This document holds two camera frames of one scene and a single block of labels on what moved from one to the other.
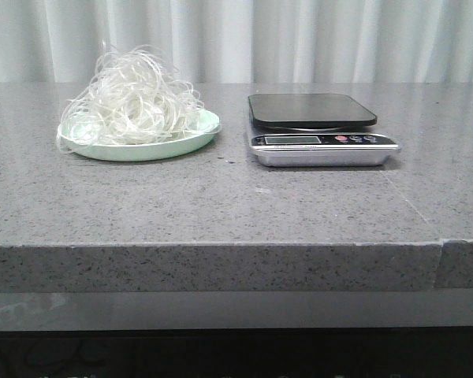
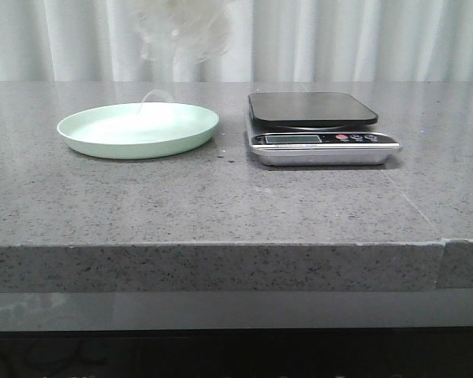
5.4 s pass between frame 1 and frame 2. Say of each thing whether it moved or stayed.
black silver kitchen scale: stayed
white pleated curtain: stayed
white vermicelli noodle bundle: moved
